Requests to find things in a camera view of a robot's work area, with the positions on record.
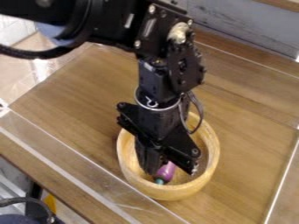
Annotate black clamp with screw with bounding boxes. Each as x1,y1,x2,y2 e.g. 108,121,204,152
24,201,66,224

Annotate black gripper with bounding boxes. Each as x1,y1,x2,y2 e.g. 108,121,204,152
116,102,202,175

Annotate black cable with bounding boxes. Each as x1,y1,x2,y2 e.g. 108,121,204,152
0,197,54,224

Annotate brown wooden bowl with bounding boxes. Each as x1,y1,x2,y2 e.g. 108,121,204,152
116,121,220,200

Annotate purple toy eggplant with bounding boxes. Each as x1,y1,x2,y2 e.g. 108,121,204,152
154,162,176,185

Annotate clear acrylic tray walls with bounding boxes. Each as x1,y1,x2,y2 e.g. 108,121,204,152
0,31,299,224

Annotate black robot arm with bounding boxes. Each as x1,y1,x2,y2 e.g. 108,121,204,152
0,0,206,174

